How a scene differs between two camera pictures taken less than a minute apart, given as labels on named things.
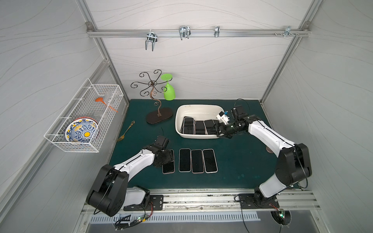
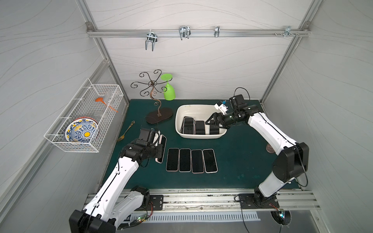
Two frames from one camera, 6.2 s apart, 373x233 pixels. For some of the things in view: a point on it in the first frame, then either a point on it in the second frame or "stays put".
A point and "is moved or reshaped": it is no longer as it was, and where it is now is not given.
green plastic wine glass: (169, 94) stays put
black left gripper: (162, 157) to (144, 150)
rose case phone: (169, 168) is moved or reshaped
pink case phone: (197, 161) stays put
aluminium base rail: (221, 201) stays put
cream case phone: (210, 162) stays put
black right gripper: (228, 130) to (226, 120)
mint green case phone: (184, 160) stays put
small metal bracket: (216, 32) stays put
